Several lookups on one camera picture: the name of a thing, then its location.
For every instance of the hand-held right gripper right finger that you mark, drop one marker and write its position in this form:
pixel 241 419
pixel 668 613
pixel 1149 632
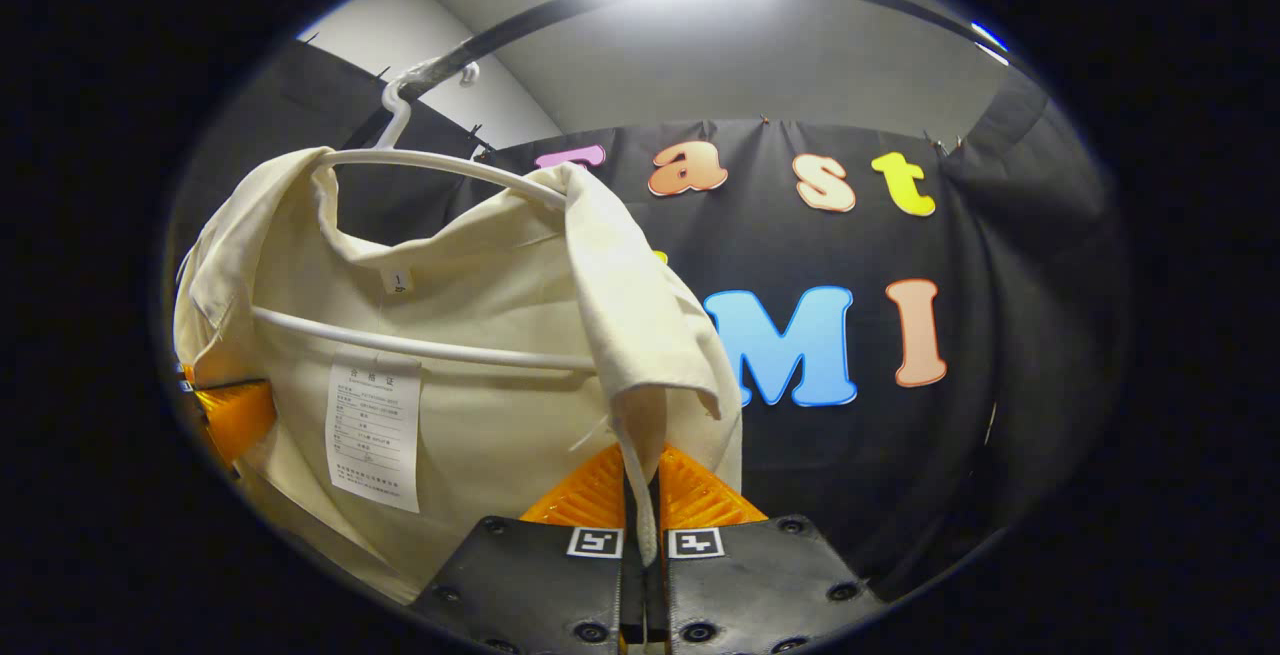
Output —
pixel 760 575

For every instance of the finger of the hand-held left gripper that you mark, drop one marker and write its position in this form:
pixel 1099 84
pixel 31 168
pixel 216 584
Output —
pixel 235 420

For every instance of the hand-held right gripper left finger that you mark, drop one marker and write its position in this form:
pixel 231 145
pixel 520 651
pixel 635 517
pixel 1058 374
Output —
pixel 530 575

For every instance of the cream button-up shirt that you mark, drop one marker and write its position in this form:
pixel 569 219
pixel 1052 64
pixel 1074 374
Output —
pixel 500 435

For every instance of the white plastic hanger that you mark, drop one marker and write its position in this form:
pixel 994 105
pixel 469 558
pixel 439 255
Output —
pixel 440 163

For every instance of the black clothes rack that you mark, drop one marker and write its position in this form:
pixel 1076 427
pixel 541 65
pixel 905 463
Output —
pixel 520 25

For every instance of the small ceiling light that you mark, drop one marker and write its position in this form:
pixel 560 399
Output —
pixel 990 40

